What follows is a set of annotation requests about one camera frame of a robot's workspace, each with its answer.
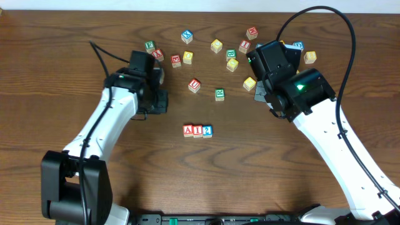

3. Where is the red A block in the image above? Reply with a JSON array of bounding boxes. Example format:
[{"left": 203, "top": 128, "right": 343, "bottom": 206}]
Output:
[{"left": 182, "top": 124, "right": 193, "bottom": 138}]

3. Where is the red i block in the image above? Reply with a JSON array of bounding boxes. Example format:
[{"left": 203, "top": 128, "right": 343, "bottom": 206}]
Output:
[
  {"left": 239, "top": 40, "right": 251, "bottom": 54},
  {"left": 193, "top": 125, "right": 203, "bottom": 138}
]

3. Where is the blue 2 block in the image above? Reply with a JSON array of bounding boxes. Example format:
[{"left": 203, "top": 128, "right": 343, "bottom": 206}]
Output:
[{"left": 202, "top": 125, "right": 213, "bottom": 138}]

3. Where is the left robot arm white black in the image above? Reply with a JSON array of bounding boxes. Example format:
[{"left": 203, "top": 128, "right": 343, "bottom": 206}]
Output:
[{"left": 41, "top": 68, "right": 168, "bottom": 224}]

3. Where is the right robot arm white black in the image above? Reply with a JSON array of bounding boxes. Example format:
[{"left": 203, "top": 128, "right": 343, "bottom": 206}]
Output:
[{"left": 254, "top": 67, "right": 399, "bottom": 224}]

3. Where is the yellow block centre right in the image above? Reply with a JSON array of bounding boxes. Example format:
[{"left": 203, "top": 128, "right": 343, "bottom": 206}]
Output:
[{"left": 243, "top": 77, "right": 257, "bottom": 91}]

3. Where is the yellow block under B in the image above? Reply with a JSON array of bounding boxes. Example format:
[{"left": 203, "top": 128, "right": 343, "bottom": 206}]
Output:
[{"left": 226, "top": 58, "right": 239, "bottom": 72}]

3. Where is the red U block centre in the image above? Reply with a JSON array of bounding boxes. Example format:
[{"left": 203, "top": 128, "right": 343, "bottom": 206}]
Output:
[{"left": 188, "top": 78, "right": 201, "bottom": 93}]

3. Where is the green R block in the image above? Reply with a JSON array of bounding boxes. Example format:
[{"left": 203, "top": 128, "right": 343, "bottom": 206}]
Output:
[{"left": 215, "top": 89, "right": 225, "bottom": 101}]

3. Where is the red E block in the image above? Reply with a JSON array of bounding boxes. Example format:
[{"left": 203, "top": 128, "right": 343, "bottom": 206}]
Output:
[{"left": 171, "top": 54, "right": 181, "bottom": 68}]

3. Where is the red X block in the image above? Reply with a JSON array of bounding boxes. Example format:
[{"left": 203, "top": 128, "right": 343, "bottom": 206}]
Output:
[{"left": 151, "top": 49, "right": 164, "bottom": 61}]

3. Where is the green B block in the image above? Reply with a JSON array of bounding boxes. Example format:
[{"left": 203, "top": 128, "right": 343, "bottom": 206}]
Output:
[{"left": 226, "top": 49, "right": 237, "bottom": 61}]

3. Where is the red I block top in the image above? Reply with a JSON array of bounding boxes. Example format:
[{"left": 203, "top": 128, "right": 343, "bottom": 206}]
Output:
[{"left": 239, "top": 40, "right": 251, "bottom": 54}]

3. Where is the yellow block near E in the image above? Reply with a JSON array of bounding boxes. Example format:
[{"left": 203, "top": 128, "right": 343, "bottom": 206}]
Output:
[{"left": 182, "top": 51, "right": 194, "bottom": 64}]

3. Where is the green F block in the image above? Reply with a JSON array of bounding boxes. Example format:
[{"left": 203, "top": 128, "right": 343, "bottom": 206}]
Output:
[{"left": 144, "top": 41, "right": 156, "bottom": 54}]

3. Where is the red block top right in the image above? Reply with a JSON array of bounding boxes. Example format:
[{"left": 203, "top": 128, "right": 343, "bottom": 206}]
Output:
[{"left": 246, "top": 27, "right": 259, "bottom": 40}]

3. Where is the yellow block far right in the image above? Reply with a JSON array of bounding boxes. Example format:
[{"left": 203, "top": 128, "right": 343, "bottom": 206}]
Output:
[{"left": 304, "top": 51, "right": 317, "bottom": 64}]

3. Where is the blue D block upper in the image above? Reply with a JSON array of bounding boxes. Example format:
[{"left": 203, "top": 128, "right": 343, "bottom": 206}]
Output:
[{"left": 292, "top": 41, "right": 304, "bottom": 51}]

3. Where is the yellow block top centre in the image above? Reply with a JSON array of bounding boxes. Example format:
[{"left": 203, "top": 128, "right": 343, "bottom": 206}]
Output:
[{"left": 211, "top": 39, "right": 223, "bottom": 54}]

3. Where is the blue X block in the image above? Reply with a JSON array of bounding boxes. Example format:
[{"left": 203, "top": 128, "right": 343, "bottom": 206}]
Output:
[{"left": 181, "top": 30, "right": 193, "bottom": 44}]

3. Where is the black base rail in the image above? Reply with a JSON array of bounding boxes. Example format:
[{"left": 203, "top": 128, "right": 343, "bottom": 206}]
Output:
[{"left": 127, "top": 214, "right": 306, "bottom": 225}]

